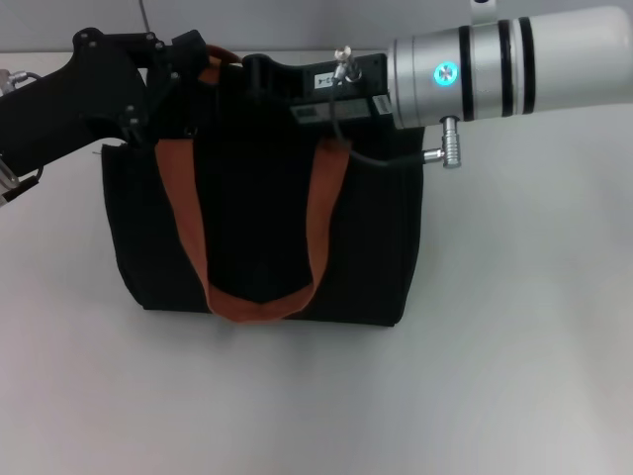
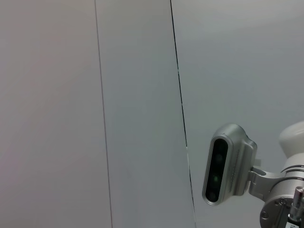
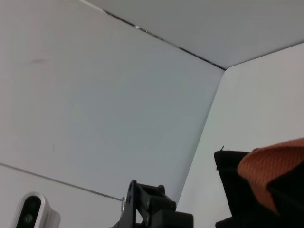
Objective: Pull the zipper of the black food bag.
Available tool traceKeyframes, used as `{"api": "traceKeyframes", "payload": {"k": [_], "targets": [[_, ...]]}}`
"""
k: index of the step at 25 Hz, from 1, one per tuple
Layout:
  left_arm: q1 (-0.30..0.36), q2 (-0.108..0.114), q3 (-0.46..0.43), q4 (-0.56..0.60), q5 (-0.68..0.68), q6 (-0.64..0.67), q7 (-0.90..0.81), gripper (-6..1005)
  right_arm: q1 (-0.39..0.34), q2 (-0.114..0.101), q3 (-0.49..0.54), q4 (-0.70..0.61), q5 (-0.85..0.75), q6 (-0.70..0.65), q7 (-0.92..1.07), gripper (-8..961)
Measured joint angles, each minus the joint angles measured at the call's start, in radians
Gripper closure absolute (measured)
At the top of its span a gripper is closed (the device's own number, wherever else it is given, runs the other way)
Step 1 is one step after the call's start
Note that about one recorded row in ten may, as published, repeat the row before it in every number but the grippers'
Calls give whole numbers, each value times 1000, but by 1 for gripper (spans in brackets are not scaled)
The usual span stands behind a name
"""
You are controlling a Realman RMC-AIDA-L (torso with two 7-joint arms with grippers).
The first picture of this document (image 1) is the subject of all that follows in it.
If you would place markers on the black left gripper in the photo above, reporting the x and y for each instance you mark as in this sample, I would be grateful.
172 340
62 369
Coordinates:
74 99

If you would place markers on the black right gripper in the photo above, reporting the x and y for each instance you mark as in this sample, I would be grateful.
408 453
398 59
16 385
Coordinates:
306 74

